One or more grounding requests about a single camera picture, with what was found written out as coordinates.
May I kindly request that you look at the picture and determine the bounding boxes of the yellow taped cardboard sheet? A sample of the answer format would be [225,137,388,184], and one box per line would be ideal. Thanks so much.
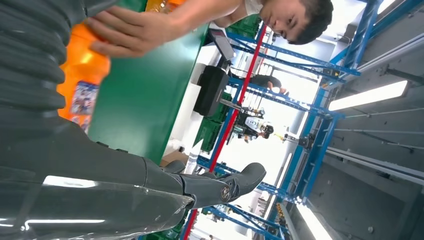
[145,0,188,14]

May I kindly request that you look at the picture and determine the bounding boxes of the green table cover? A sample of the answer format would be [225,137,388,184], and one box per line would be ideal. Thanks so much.
[87,0,210,166]

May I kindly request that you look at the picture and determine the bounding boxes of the grey tablet on stand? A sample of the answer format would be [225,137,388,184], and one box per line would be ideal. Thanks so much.
[207,28,237,62]

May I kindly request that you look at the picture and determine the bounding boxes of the brown cardboard box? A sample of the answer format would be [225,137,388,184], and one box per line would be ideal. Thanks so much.
[159,150,190,168]

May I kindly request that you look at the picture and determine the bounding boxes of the black carrying case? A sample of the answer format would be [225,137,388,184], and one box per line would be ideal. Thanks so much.
[193,65,230,117]

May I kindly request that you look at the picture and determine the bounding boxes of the white table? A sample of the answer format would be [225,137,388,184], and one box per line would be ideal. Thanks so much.
[163,44,216,157]

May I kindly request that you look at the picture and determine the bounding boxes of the green plastic crates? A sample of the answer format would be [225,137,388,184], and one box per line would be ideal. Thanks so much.
[193,92,233,154]
[225,13,263,39]

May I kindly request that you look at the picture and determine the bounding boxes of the person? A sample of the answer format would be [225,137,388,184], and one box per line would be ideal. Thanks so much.
[84,0,335,59]
[250,74,290,96]

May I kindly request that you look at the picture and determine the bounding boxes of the white humanoid robot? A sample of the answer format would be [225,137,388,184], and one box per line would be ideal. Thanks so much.
[231,112,276,144]

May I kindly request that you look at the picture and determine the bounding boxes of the blue metal rack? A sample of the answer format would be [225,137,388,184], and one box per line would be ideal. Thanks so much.
[178,0,415,240]

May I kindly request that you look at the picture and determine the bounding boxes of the ceiling light panel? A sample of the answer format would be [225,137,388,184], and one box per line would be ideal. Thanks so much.
[295,202,325,240]
[327,80,409,112]

